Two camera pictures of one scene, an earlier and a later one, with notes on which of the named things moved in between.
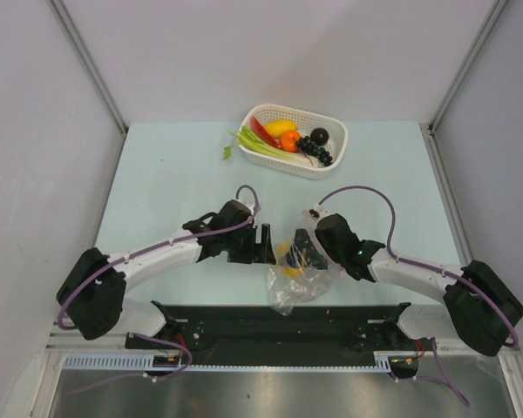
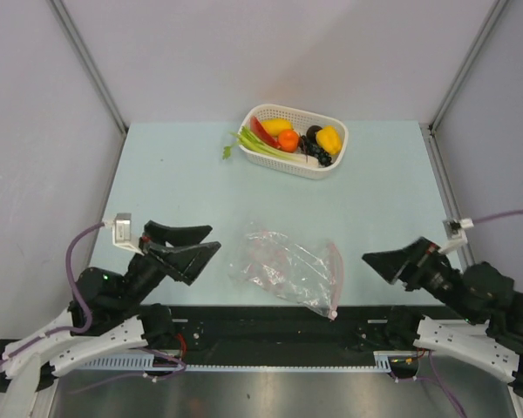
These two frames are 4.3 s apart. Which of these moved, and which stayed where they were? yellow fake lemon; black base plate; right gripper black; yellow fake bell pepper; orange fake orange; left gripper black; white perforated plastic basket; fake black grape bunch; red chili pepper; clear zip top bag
Moved: left gripper black; right gripper black; yellow fake bell pepper; clear zip top bag
Stayed: fake black grape bunch; black base plate; yellow fake lemon; orange fake orange; white perforated plastic basket; red chili pepper
